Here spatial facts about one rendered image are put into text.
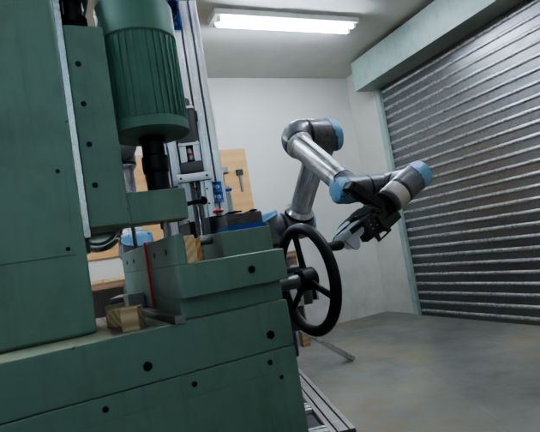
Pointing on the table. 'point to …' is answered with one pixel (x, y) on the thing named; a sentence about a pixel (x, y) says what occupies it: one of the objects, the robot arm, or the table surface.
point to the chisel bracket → (157, 207)
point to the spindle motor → (143, 69)
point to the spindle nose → (155, 162)
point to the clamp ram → (195, 233)
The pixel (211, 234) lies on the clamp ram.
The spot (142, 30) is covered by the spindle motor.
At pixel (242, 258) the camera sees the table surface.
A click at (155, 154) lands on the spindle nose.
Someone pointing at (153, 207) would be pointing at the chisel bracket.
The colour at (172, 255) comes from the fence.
